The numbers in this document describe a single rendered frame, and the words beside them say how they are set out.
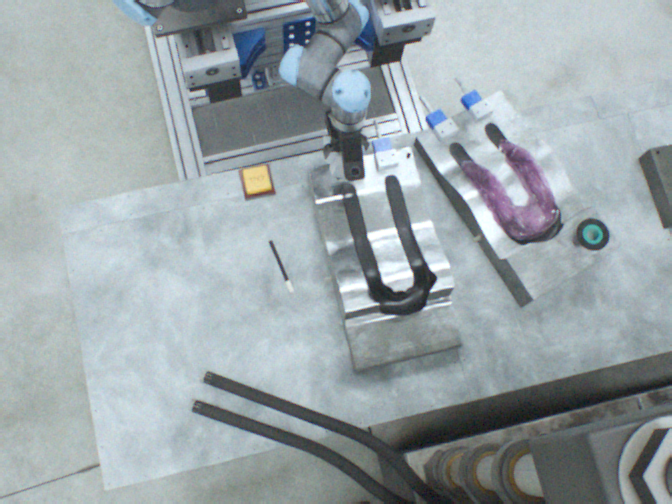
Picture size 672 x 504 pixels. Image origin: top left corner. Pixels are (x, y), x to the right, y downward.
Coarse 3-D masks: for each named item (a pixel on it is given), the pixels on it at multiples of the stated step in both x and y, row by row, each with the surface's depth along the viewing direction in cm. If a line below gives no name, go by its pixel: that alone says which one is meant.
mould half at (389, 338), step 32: (320, 192) 195; (384, 192) 196; (416, 192) 197; (320, 224) 197; (384, 224) 195; (416, 224) 195; (352, 256) 191; (384, 256) 190; (352, 288) 185; (448, 288) 187; (352, 320) 190; (384, 320) 191; (416, 320) 191; (448, 320) 192; (352, 352) 189; (384, 352) 189; (416, 352) 190
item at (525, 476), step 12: (432, 456) 187; (492, 456) 137; (528, 456) 114; (420, 468) 189; (432, 468) 186; (456, 468) 158; (480, 468) 138; (516, 468) 116; (528, 468) 110; (432, 480) 185; (456, 480) 160; (480, 480) 139; (516, 480) 115; (528, 480) 109; (444, 492) 188; (528, 492) 113; (540, 492) 107
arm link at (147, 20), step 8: (112, 0) 172; (120, 0) 167; (128, 0) 166; (136, 0) 166; (144, 0) 165; (152, 0) 165; (160, 0) 166; (168, 0) 167; (120, 8) 173; (128, 8) 169; (136, 8) 167; (144, 8) 168; (152, 8) 168; (160, 8) 169; (128, 16) 175; (136, 16) 171; (144, 16) 168; (152, 16) 170; (144, 24) 172; (152, 24) 173
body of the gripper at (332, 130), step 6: (324, 114) 181; (324, 120) 184; (330, 120) 180; (330, 126) 179; (330, 132) 179; (336, 132) 179; (342, 132) 173; (348, 132) 172; (354, 132) 173; (360, 132) 182; (336, 138) 178; (336, 144) 179; (336, 150) 182
